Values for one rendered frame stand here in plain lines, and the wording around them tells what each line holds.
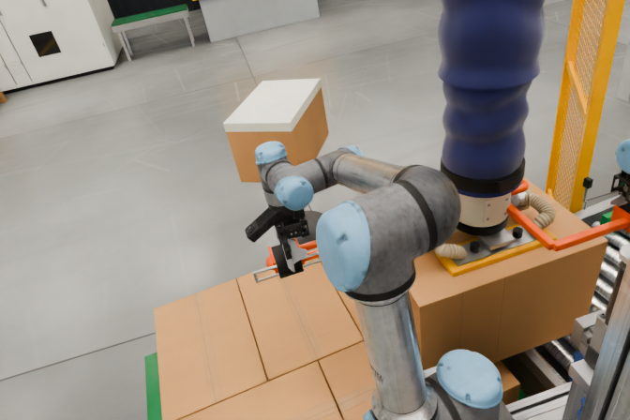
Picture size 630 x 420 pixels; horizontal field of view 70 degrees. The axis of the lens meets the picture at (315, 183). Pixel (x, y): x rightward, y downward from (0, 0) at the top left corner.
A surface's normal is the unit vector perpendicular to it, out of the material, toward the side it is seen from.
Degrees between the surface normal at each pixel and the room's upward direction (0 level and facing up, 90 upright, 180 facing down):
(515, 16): 78
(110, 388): 0
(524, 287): 90
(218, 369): 0
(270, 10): 90
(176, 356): 0
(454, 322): 90
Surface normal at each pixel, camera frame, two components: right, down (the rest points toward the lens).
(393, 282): 0.31, 0.34
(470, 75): -0.61, 0.10
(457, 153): -0.79, 0.23
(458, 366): -0.04, -0.86
